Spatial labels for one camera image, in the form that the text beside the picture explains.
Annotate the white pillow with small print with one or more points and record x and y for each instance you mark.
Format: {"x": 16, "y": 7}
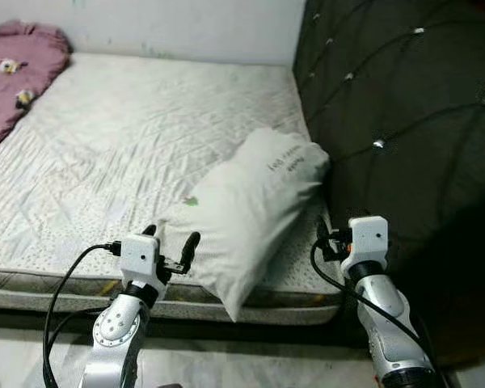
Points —
{"x": 242, "y": 202}

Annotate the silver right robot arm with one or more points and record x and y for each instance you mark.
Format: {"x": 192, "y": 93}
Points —
{"x": 384, "y": 315}

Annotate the white quilted mattress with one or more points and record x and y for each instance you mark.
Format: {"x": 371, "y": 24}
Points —
{"x": 129, "y": 137}

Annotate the grey bed base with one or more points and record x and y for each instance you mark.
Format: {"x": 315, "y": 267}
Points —
{"x": 65, "y": 299}

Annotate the black tufted headboard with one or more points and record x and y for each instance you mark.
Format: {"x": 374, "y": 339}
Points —
{"x": 404, "y": 81}

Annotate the pink cartoon print blanket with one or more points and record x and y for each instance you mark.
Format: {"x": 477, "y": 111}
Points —
{"x": 16, "y": 81}

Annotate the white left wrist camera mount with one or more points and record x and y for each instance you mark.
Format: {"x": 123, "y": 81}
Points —
{"x": 139, "y": 255}

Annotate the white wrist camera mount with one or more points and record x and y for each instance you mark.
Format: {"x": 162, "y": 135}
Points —
{"x": 139, "y": 255}
{"x": 368, "y": 238}

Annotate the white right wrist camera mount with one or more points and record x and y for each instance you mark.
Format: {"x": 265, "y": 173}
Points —
{"x": 368, "y": 238}

